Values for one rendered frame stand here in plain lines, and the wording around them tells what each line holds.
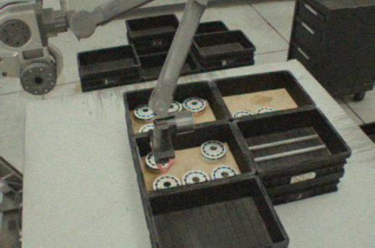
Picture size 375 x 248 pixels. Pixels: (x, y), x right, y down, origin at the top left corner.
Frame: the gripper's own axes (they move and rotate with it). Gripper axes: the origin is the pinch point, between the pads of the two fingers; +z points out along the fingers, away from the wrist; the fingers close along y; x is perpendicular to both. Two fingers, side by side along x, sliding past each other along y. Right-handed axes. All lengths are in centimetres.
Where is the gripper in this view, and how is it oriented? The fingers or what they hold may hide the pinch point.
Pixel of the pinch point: (162, 163)
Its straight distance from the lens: 142.0
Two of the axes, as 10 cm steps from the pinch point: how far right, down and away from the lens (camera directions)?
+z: -0.3, 7.5, 6.6
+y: -2.3, -6.4, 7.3
